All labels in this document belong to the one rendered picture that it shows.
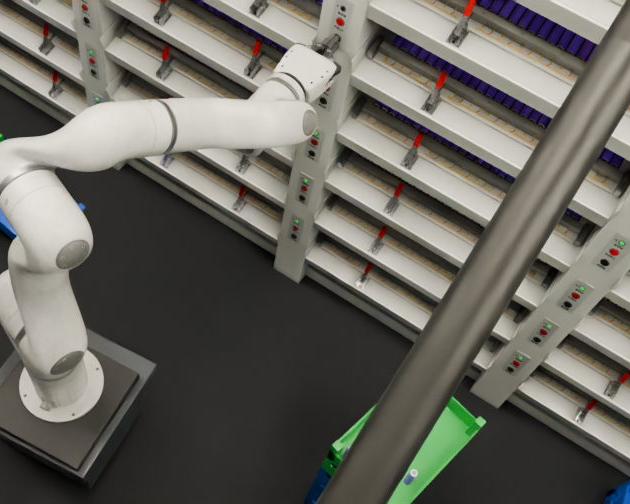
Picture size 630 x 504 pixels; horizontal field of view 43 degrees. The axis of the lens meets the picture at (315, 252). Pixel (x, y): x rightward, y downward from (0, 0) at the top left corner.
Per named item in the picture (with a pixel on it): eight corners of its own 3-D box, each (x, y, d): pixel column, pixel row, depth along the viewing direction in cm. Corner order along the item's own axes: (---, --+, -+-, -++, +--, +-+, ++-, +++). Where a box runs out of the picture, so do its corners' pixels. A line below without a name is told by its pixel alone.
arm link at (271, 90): (293, 81, 147) (255, 79, 152) (252, 125, 140) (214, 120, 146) (307, 119, 152) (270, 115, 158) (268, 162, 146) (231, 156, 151)
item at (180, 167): (279, 245, 239) (276, 230, 226) (118, 145, 250) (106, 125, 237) (316, 192, 244) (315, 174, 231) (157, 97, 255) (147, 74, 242)
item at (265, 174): (285, 210, 223) (283, 191, 210) (113, 105, 234) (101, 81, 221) (325, 154, 228) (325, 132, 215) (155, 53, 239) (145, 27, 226)
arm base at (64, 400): (80, 435, 183) (71, 410, 167) (4, 404, 184) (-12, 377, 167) (117, 362, 192) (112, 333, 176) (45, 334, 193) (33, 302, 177)
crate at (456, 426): (391, 523, 173) (399, 515, 166) (325, 455, 179) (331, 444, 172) (476, 433, 186) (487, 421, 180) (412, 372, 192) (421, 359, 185)
